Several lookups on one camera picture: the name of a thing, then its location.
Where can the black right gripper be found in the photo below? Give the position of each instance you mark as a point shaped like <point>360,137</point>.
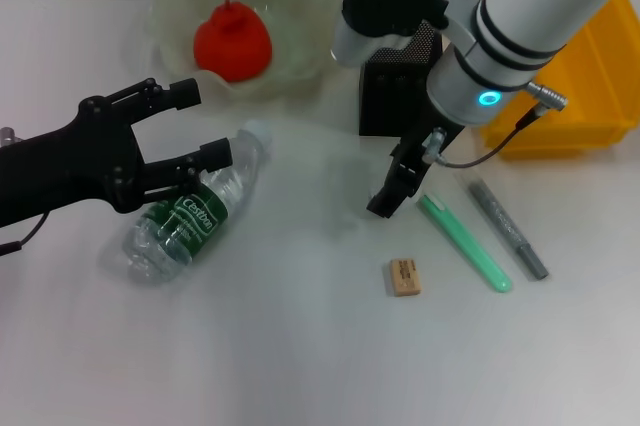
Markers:
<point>420,156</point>

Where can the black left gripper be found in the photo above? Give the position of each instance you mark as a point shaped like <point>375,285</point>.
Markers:
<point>65,166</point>

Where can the beige eraser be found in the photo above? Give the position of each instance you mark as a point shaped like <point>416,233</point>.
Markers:
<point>405,277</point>

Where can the green pen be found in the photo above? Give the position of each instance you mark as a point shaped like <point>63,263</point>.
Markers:
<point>465,246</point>

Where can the red pumpkin-shaped toy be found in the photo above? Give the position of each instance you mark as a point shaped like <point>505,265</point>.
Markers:
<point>232,43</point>

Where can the clear water bottle green label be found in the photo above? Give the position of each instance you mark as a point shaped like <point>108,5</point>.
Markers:
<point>200,216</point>

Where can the grey marker pen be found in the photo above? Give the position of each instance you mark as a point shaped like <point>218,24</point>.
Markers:
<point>505,223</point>

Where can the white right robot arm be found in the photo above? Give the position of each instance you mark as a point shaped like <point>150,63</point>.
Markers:
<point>525,11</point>

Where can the black mesh pen holder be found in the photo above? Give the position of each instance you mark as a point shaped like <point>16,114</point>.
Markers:
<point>390,101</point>

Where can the pale green glass fruit bowl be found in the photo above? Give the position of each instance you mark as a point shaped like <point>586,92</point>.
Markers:
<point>295,21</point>

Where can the silver connector plug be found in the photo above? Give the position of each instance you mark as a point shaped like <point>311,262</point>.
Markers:
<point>6,136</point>

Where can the yellow plastic bin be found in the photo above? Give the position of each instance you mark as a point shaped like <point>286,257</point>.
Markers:
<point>590,96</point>

